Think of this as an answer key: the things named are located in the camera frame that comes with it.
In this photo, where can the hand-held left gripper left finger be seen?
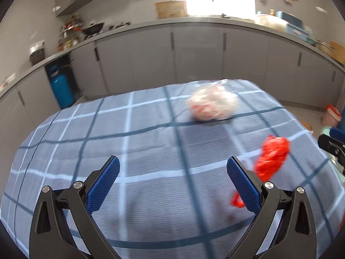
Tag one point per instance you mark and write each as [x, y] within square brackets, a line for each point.
[106, 180]

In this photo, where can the grey kitchen base cabinets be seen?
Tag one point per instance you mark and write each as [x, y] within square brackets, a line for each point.
[196, 59]

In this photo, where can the black wok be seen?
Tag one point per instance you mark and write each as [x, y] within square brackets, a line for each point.
[93, 29]

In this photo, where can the white plastic container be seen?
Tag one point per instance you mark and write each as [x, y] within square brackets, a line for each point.
[269, 22]

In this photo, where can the cardboard box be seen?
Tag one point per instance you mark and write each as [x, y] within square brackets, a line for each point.
[171, 9]

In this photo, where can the wooden cutting board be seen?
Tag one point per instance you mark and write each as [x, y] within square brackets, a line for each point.
[338, 51]

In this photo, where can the yellow soap bottle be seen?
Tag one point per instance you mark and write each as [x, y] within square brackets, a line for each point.
[272, 12]

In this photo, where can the pink bucket with red liner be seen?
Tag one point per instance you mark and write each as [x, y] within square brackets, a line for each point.
[332, 114]

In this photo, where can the blue checked tablecloth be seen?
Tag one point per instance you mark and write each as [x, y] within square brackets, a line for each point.
[151, 151]

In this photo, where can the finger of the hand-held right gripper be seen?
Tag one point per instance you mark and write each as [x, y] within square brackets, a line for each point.
[333, 147]
[338, 133]

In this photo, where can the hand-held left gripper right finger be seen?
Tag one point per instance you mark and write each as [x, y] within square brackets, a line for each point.
[242, 183]

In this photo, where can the dark storage jar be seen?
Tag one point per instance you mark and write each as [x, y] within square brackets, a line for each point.
[37, 54]

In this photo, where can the blue gas cylinder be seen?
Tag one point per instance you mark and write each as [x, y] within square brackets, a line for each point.
[60, 85]

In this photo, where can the blue storage boxes on counter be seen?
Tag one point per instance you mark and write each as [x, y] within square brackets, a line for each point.
[293, 27]

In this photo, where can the steel pot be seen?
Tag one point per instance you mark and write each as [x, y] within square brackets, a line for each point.
[324, 45]

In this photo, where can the row of seasoning bottles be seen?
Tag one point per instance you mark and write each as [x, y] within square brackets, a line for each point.
[69, 32]

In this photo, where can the clear plastic bag red print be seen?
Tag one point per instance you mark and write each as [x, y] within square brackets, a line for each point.
[213, 102]

